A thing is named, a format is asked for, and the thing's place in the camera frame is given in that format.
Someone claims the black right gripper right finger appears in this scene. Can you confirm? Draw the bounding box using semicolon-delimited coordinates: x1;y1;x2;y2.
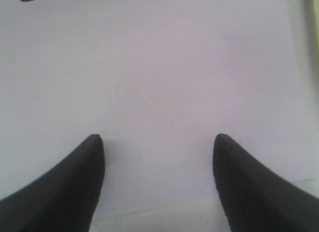
212;134;319;232

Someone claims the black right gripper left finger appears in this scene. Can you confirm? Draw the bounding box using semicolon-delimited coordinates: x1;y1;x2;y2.
0;134;105;232

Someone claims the white paper with drawn square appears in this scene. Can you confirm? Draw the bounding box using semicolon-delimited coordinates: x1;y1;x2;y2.
0;0;318;218

